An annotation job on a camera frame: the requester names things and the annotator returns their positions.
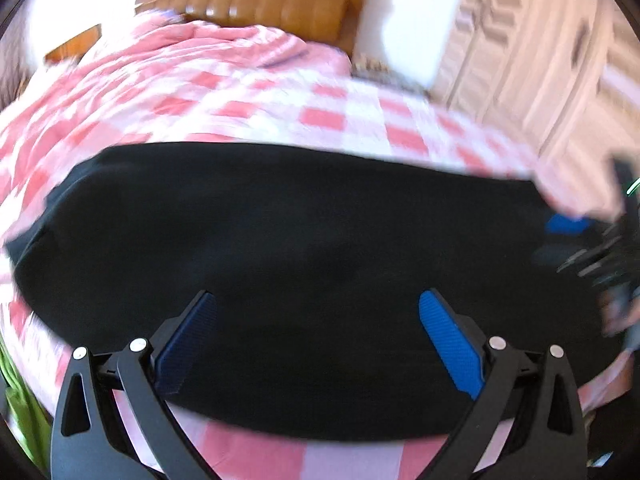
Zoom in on black pants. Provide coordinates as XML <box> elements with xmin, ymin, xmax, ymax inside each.
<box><xmin>6</xmin><ymin>143</ymin><xmax>620</xmax><ymax>441</ymax></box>

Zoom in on person right hand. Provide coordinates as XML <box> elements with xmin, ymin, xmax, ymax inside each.
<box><xmin>599</xmin><ymin>285</ymin><xmax>639</xmax><ymax>337</ymax></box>

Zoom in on cream wardrobe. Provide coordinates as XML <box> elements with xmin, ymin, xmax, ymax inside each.
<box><xmin>430</xmin><ymin>0</ymin><xmax>639</xmax><ymax>216</ymax></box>

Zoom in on pink quilt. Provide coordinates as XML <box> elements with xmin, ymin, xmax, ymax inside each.
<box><xmin>1</xmin><ymin>10</ymin><xmax>352</xmax><ymax>128</ymax></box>

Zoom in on cluttered bedside table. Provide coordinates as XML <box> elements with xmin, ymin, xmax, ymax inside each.
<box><xmin>350</xmin><ymin>55</ymin><xmax>428</xmax><ymax>98</ymax></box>

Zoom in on wooden nightstand far side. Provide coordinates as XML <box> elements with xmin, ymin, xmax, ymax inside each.
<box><xmin>44</xmin><ymin>24</ymin><xmax>102</xmax><ymax>63</ymax></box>

